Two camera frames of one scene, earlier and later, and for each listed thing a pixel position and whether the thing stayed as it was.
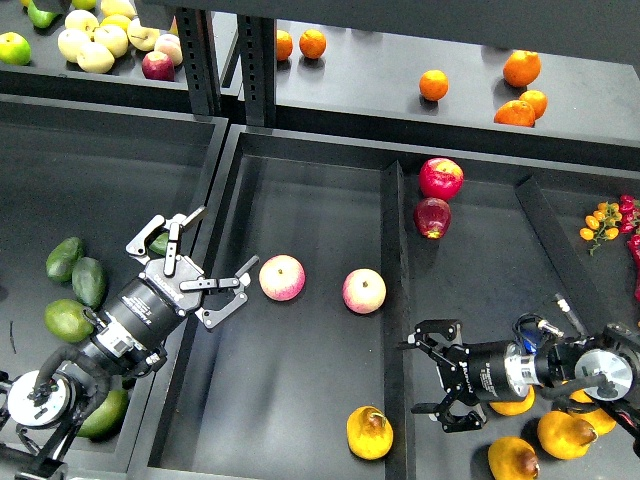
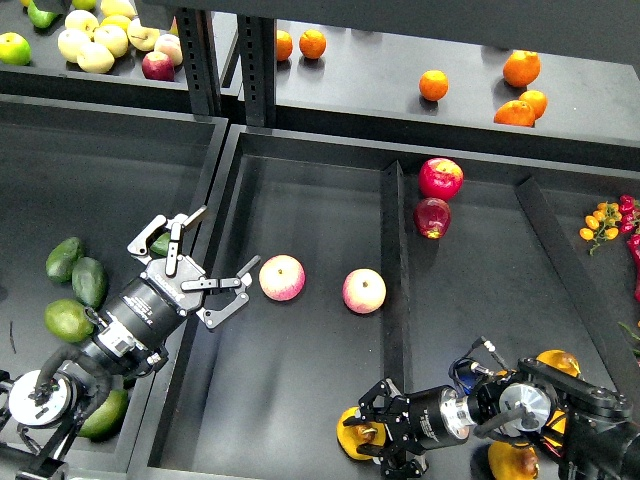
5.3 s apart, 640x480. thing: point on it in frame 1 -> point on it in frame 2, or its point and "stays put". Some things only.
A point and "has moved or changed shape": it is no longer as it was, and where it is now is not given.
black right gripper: [477, 373] -> [433, 418]
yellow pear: [369, 432] has moved or changed shape
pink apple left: [282, 277] stays put
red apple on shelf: [158, 66] stays put
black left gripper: [169, 289] stays put
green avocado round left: [65, 320] stays put
